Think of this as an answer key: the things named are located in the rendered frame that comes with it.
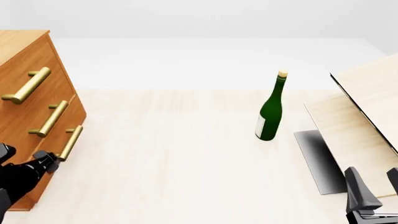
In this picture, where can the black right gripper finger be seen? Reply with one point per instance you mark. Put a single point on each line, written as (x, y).
(394, 179)
(359, 191)

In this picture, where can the medium wooden drawer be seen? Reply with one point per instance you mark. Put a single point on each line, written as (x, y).
(73, 109)

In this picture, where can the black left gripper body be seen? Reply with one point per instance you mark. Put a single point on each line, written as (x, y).
(18, 179)

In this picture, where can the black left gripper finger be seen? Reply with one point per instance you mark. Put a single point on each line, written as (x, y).
(6, 152)
(46, 161)

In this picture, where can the wooden cabinet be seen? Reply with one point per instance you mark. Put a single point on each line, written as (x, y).
(18, 44)

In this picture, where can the pale wooden rack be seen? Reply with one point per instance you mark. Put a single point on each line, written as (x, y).
(342, 121)

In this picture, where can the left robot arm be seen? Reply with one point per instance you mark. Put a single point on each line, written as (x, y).
(3, 203)

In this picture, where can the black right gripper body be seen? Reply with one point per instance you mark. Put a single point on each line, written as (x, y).
(367, 218)

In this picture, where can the large wooden drawer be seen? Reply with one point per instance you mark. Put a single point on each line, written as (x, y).
(49, 67)

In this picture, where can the small wooden drawer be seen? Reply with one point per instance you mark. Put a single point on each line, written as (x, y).
(56, 140)

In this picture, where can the green wine bottle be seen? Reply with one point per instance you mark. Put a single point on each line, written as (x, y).
(270, 116)

